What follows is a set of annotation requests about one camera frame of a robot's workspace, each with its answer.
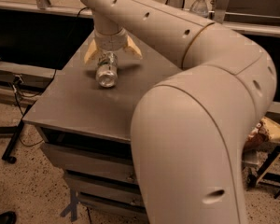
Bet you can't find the middle cabinet drawer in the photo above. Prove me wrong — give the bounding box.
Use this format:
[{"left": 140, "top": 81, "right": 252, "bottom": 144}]
[{"left": 63, "top": 174, "right": 144, "bottom": 207}]

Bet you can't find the bottom cabinet drawer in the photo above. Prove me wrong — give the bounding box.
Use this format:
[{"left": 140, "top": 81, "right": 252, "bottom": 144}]
[{"left": 77, "top": 193, "right": 149, "bottom": 224}]

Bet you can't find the top cabinet drawer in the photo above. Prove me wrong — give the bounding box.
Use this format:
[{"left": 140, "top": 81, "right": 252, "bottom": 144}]
[{"left": 41, "top": 143, "right": 137, "bottom": 184}]

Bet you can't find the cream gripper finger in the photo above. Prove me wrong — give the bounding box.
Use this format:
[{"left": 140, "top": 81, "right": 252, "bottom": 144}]
[
  {"left": 123, "top": 35, "right": 143, "bottom": 59},
  {"left": 84, "top": 40, "right": 100, "bottom": 64}
]

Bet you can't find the clear plastic water bottle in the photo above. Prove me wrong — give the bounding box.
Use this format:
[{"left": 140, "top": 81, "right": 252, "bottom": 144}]
[{"left": 189, "top": 0, "right": 209, "bottom": 18}]

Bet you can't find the silver green 7up can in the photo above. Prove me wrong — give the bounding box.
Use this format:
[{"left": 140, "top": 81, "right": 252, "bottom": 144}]
[{"left": 95, "top": 51, "right": 118, "bottom": 88}]

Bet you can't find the sea salt chip bag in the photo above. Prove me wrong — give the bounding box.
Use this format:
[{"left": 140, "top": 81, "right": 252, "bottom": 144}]
[{"left": 244, "top": 117, "right": 280, "bottom": 151}]

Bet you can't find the black wheeled stand leg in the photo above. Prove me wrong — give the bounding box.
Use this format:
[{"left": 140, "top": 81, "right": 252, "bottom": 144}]
[{"left": 0, "top": 105, "right": 32, "bottom": 164}]

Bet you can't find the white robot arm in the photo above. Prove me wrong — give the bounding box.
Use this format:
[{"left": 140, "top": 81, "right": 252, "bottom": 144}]
[{"left": 80, "top": 0, "right": 277, "bottom": 224}]

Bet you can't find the grey metal drawer cabinet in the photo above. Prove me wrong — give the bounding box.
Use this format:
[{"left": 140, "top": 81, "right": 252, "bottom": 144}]
[{"left": 22, "top": 21, "right": 259, "bottom": 224}]

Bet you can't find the black yellow stand base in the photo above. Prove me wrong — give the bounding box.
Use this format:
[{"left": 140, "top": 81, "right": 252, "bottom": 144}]
[{"left": 247, "top": 145, "right": 280, "bottom": 199}]

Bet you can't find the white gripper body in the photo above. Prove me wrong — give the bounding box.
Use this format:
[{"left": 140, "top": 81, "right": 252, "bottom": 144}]
[{"left": 94, "top": 29, "right": 127, "bottom": 51}]

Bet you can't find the cabinet drawer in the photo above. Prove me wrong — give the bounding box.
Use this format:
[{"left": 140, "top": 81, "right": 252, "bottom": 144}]
[
  {"left": 63, "top": 174, "right": 144, "bottom": 207},
  {"left": 41, "top": 143, "right": 137, "bottom": 184},
  {"left": 77, "top": 193, "right": 149, "bottom": 224}
]

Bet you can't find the black shoe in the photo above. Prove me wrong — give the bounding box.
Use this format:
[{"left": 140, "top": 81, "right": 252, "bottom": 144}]
[{"left": 0, "top": 211, "right": 17, "bottom": 224}]

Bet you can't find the blue tape mark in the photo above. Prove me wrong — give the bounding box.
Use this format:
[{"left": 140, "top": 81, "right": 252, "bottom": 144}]
[{"left": 60, "top": 189, "right": 78, "bottom": 222}]

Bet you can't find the black cable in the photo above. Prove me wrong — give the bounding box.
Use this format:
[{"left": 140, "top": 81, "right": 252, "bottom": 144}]
[{"left": 9, "top": 7, "right": 91, "bottom": 147}]

